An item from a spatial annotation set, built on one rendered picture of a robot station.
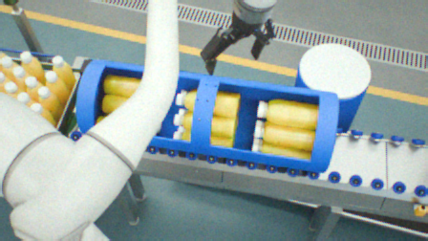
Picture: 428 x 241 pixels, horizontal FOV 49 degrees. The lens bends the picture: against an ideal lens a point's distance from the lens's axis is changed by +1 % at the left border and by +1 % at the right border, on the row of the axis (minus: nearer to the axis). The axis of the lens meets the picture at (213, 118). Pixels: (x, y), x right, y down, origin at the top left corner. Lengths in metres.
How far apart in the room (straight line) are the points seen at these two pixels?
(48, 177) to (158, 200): 2.02
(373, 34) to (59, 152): 3.03
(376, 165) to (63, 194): 1.36
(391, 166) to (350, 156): 0.15
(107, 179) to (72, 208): 0.07
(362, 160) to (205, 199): 1.13
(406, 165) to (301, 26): 1.83
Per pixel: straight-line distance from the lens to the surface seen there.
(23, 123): 0.80
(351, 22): 3.62
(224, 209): 2.70
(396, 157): 1.92
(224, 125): 1.61
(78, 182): 0.74
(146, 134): 0.78
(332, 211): 2.09
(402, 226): 2.69
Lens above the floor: 2.52
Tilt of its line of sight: 58 degrees down
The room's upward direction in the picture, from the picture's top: 1 degrees counter-clockwise
